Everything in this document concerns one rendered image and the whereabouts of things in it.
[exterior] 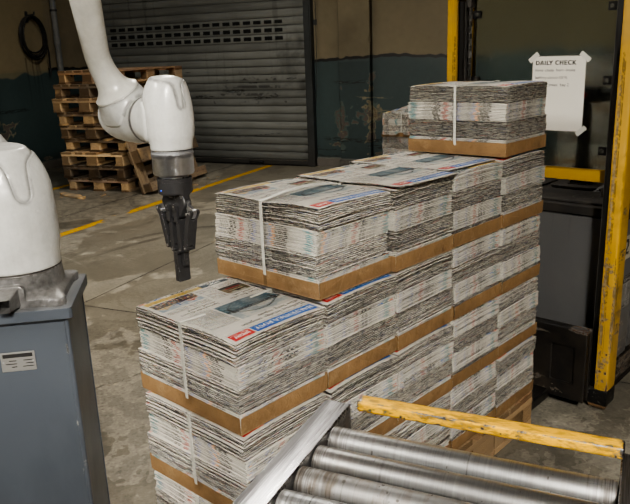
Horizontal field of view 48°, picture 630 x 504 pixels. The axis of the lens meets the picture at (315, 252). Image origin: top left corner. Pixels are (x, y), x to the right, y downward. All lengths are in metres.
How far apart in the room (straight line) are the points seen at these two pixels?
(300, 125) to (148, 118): 7.65
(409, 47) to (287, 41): 1.55
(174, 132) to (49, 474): 0.71
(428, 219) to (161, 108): 0.86
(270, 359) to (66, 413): 0.46
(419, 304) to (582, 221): 1.15
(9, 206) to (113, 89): 0.44
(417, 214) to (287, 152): 7.37
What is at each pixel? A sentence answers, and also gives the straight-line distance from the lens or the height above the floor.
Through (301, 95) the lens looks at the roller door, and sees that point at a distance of 9.11.
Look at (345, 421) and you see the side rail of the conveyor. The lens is 1.30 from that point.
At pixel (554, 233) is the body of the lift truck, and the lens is 3.10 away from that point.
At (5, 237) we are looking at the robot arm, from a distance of 1.32.
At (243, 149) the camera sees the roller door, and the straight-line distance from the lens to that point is 9.58.
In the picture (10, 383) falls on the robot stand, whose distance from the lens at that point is 1.40.
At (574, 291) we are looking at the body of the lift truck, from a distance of 3.13.
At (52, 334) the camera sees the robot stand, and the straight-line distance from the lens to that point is 1.35.
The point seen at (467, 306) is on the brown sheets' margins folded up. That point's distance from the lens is 2.28.
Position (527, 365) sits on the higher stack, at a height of 0.26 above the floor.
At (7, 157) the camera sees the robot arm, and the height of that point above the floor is 1.26.
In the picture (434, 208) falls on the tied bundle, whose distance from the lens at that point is 2.04.
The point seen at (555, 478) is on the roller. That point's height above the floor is 0.80.
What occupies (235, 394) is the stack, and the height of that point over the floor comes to 0.70.
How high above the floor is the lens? 1.41
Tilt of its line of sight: 16 degrees down
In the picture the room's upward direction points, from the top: 2 degrees counter-clockwise
